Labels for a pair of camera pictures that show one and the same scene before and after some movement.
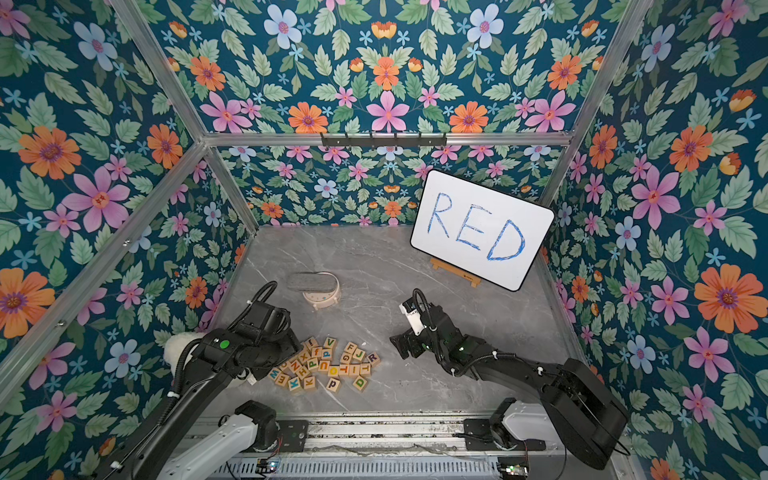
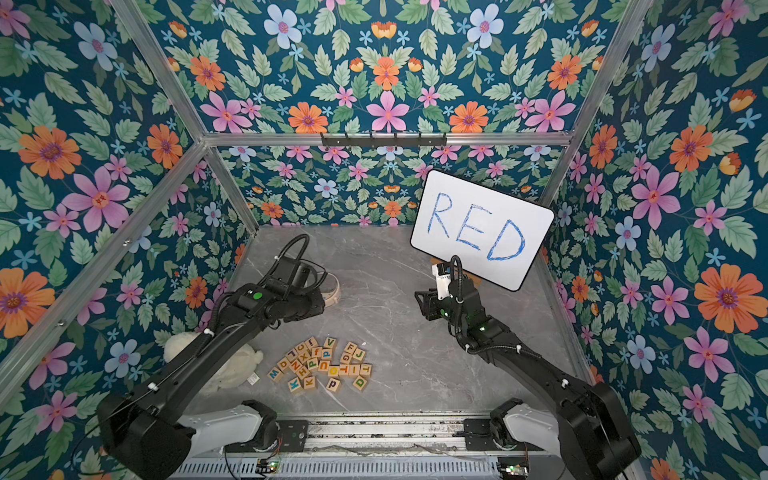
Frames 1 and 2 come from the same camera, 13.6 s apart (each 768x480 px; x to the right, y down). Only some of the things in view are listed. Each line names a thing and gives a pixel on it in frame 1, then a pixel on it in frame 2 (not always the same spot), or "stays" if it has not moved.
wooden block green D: [360, 383] stays
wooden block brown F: [350, 348] stays
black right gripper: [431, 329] to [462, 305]
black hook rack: [384, 141] stays
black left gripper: [292, 347] to [318, 304]
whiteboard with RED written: [493, 235] stays
